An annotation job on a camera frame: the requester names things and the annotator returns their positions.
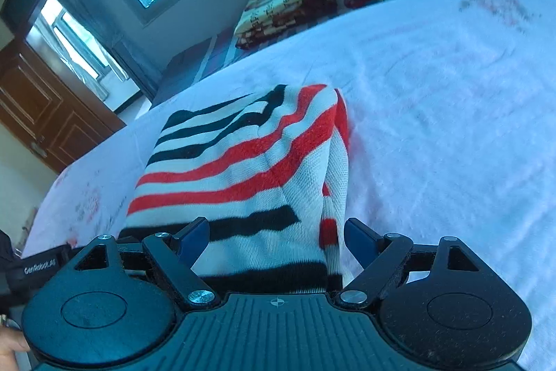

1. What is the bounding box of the light sheer curtain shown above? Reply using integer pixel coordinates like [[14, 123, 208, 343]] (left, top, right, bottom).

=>
[[51, 22, 133, 103]]

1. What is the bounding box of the small window beside door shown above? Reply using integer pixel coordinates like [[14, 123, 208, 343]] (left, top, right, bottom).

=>
[[26, 0, 145, 113]]

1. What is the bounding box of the brown wooden door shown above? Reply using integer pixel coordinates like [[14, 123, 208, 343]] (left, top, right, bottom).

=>
[[0, 37, 128, 176]]

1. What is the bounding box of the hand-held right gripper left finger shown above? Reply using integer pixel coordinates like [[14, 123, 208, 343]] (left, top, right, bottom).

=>
[[73, 216, 219, 312]]

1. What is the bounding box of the striped mattress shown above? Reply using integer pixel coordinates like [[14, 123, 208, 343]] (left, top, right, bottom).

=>
[[150, 25, 250, 108]]

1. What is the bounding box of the striped red white black sweater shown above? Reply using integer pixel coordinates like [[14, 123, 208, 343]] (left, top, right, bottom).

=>
[[118, 83, 353, 294]]

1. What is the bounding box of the folded brown patterned blanket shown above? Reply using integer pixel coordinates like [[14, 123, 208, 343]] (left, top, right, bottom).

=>
[[234, 0, 340, 51]]

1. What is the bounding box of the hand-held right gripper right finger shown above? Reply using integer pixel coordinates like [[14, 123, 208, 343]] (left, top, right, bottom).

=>
[[332, 216, 483, 309]]

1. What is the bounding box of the person's left hand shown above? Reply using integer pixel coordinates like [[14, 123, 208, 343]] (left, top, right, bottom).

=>
[[0, 314, 32, 358]]

